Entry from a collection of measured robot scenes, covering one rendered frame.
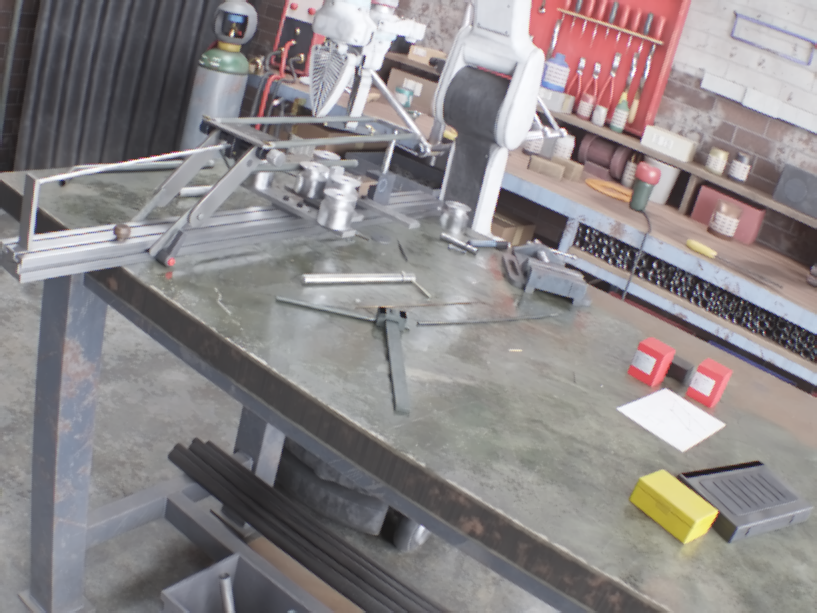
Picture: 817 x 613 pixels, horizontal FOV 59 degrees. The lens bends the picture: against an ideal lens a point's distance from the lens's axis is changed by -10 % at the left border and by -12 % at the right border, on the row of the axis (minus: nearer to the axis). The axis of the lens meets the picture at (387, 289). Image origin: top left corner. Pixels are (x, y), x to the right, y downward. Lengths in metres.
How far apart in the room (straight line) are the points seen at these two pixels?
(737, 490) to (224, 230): 0.74
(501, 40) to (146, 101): 2.48
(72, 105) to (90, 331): 2.50
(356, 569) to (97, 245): 0.89
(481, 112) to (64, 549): 1.26
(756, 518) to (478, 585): 1.27
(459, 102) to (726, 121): 1.56
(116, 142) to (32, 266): 3.02
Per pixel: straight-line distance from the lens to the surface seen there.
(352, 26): 1.25
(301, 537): 1.65
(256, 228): 1.17
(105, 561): 1.85
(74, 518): 1.54
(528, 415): 0.92
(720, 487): 0.90
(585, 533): 0.76
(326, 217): 1.18
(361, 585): 1.59
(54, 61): 3.62
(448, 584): 2.03
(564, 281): 1.32
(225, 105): 3.13
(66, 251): 0.97
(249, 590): 1.59
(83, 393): 1.37
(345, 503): 1.95
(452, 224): 1.50
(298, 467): 2.00
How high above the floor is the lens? 1.28
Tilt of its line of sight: 21 degrees down
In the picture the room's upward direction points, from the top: 16 degrees clockwise
